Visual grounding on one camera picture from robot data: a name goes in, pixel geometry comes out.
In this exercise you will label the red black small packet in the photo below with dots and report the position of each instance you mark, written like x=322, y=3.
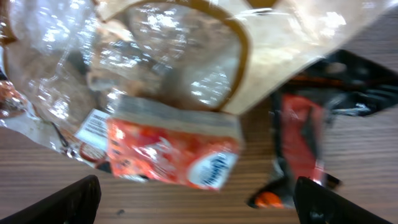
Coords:
x=341, y=83

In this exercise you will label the white brown snack pouch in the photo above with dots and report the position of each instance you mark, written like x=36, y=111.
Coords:
x=64, y=61

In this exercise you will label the red white small box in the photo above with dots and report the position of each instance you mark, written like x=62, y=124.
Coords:
x=149, y=139

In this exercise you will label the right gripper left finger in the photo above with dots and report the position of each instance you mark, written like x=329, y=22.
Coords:
x=75, y=204

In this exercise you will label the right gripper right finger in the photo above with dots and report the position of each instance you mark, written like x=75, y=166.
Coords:
x=315, y=204

